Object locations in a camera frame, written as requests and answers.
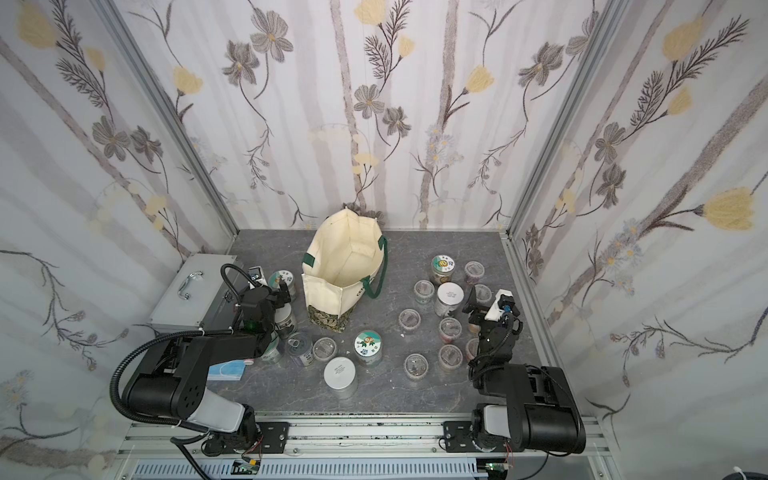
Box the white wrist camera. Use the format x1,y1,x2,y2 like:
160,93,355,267
247,266,268,288
484,289,520,321

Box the white purple cartoon seed jar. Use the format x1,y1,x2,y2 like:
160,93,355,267
260,336,282,364

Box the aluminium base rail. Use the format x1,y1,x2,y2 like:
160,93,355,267
119,411,607,480

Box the yellow stripe lid jar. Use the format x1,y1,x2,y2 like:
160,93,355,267
438,344,464,372

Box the red orange label seed jar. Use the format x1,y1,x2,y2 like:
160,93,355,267
354,330,383,366

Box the white cartoon label seed jar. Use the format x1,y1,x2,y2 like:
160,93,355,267
430,254,456,285

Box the blue face mask pack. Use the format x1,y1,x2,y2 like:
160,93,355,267
207,360,246,382

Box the clear purple label seed jar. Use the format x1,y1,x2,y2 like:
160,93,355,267
464,260,486,285

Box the teal label seed jar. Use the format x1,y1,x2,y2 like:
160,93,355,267
413,280,435,305

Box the grey metal case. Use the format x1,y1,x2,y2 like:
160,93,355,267
148,253,244,333

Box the dark multicolour label jar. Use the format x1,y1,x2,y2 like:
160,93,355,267
404,353,429,381

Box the silver tin can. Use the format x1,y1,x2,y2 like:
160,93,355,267
286,331,315,367

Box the white text label jar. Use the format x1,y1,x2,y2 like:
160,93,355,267
434,282,464,318

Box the cream canvas tote bag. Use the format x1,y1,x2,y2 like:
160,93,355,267
302,209,388,332

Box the plain white lid jar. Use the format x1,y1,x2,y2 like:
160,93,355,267
274,303,297,339

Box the red green label jar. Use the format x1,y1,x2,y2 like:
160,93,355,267
438,317,462,344

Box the clear jar grey contents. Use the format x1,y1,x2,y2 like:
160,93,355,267
474,284,494,307

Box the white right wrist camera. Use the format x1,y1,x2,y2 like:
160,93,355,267
484,289,520,321

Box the grey label seed jar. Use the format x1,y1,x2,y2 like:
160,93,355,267
323,356,358,400

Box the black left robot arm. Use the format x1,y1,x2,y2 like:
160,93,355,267
109,263,291,456

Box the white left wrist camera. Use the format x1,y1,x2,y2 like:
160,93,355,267
247,266,268,288

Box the clear jar brown contents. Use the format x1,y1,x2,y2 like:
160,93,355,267
464,337,479,362

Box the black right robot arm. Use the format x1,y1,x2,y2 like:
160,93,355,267
462,293,587,457

